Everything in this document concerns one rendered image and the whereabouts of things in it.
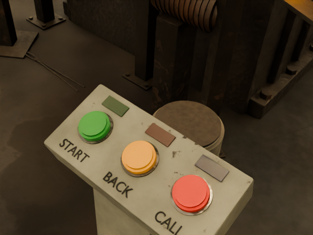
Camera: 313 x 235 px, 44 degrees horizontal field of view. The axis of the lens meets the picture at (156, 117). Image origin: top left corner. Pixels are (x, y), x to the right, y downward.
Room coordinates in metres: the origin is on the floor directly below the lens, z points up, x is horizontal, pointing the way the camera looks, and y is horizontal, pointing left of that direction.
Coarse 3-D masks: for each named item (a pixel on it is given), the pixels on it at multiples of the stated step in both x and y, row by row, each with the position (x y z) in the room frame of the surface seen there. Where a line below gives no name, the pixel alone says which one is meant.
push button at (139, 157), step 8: (136, 144) 0.31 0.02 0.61; (144, 144) 0.31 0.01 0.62; (128, 152) 0.30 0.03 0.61; (136, 152) 0.30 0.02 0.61; (144, 152) 0.30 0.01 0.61; (152, 152) 0.30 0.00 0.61; (128, 160) 0.29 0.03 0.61; (136, 160) 0.29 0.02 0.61; (144, 160) 0.29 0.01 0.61; (152, 160) 0.29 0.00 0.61; (128, 168) 0.28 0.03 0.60; (136, 168) 0.28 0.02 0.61; (144, 168) 0.28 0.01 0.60
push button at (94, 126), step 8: (96, 112) 0.36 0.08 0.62; (80, 120) 0.35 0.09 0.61; (88, 120) 0.35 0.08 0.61; (96, 120) 0.35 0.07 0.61; (104, 120) 0.34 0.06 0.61; (80, 128) 0.34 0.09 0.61; (88, 128) 0.34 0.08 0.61; (96, 128) 0.33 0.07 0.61; (104, 128) 0.33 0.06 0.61; (88, 136) 0.33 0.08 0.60; (96, 136) 0.33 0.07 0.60; (104, 136) 0.33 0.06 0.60
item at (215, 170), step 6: (204, 156) 0.29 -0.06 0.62; (198, 162) 0.29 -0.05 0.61; (204, 162) 0.29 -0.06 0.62; (210, 162) 0.29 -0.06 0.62; (204, 168) 0.28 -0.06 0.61; (210, 168) 0.28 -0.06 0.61; (216, 168) 0.28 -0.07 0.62; (222, 168) 0.28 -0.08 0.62; (210, 174) 0.27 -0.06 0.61; (216, 174) 0.27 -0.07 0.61; (222, 174) 0.27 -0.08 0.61; (222, 180) 0.27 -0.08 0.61
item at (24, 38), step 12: (0, 0) 1.38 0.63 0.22; (0, 12) 1.38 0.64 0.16; (0, 24) 1.38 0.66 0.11; (12, 24) 1.42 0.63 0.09; (0, 36) 1.38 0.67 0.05; (12, 36) 1.39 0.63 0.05; (24, 36) 1.46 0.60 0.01; (36, 36) 1.47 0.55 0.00; (0, 48) 1.36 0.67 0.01; (12, 48) 1.36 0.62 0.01; (24, 48) 1.37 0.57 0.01
